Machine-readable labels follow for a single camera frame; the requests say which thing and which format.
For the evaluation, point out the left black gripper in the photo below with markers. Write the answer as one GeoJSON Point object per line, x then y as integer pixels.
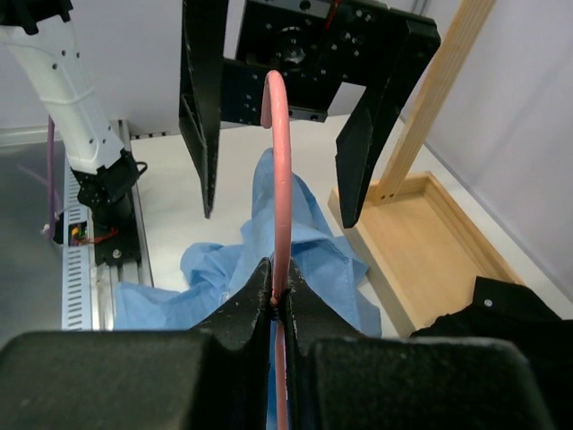
{"type": "Point", "coordinates": [317, 46]}

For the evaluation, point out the pink wire hanger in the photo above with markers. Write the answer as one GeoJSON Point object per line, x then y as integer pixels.
{"type": "Point", "coordinates": [275, 116]}

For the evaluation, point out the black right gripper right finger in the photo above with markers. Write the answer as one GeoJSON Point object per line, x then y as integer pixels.
{"type": "Point", "coordinates": [339, 378]}

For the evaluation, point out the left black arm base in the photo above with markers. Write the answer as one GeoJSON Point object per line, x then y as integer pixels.
{"type": "Point", "coordinates": [115, 233]}

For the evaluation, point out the black shirt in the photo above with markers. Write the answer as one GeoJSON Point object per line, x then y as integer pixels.
{"type": "Point", "coordinates": [514, 313]}

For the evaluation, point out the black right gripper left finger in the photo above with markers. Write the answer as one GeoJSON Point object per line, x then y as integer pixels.
{"type": "Point", "coordinates": [212, 376]}

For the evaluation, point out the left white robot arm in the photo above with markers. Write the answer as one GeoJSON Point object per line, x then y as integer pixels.
{"type": "Point", "coordinates": [41, 36]}

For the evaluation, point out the light blue shirt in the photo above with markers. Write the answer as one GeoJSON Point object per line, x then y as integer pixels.
{"type": "Point", "coordinates": [214, 272]}

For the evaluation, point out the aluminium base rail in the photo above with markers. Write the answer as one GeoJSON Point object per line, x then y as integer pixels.
{"type": "Point", "coordinates": [104, 278]}

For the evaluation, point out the wooden clothes rack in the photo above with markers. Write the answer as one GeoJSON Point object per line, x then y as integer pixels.
{"type": "Point", "coordinates": [423, 252]}

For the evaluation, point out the grey slotted cable duct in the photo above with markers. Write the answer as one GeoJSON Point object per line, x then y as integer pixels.
{"type": "Point", "coordinates": [76, 288]}

